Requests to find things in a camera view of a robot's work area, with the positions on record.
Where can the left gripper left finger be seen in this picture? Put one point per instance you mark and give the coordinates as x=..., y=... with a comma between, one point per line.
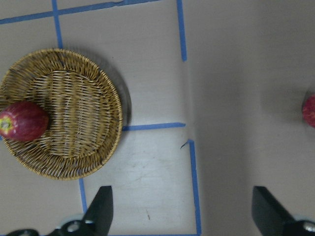
x=99, y=216

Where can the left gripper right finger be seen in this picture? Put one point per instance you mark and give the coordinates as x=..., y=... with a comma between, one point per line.
x=269, y=215

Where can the yellow-red apple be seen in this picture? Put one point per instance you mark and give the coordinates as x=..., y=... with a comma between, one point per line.
x=308, y=111

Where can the woven wicker basket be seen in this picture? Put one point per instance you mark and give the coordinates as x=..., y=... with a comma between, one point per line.
x=84, y=108

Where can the dark red basket apple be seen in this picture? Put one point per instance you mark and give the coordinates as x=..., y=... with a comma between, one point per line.
x=23, y=121

